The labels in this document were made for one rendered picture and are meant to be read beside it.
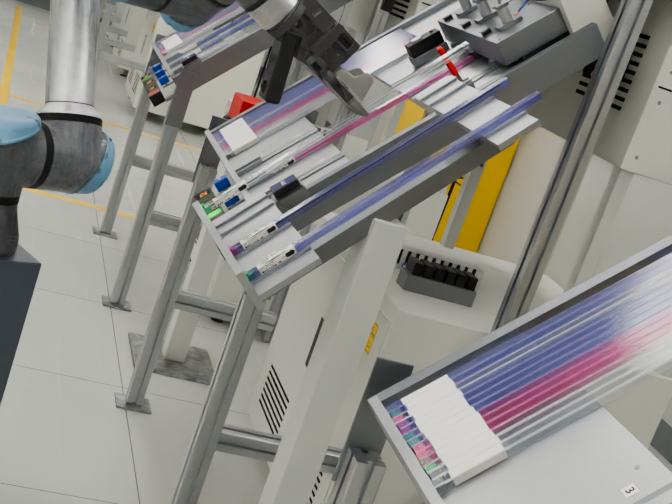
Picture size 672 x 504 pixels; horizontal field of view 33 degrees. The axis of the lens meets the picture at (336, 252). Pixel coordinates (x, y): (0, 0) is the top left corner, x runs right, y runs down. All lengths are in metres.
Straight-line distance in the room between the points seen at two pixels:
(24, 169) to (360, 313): 0.61
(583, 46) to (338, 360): 0.75
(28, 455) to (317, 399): 0.90
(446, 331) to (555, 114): 0.59
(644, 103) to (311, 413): 0.88
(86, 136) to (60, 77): 0.11
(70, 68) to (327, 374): 0.69
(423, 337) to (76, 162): 0.73
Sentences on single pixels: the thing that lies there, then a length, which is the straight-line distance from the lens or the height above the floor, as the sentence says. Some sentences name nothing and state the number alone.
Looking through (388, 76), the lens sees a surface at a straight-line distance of 2.44.
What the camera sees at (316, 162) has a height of 0.82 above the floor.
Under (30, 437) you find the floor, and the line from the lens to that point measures 2.63.
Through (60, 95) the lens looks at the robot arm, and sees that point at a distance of 2.02.
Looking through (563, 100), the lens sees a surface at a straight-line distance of 2.51.
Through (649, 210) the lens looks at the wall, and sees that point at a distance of 4.54.
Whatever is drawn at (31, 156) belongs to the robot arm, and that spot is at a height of 0.72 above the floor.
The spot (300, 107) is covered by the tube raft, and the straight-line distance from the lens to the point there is 2.50.
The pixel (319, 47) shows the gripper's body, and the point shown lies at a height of 1.05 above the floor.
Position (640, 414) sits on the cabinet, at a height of 0.53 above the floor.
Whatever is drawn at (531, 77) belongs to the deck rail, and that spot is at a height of 1.11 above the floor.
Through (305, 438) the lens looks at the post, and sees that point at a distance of 1.86.
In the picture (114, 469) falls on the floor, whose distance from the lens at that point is 2.59.
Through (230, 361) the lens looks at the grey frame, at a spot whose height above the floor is 0.46.
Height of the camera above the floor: 1.17
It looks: 13 degrees down
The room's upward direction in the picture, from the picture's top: 20 degrees clockwise
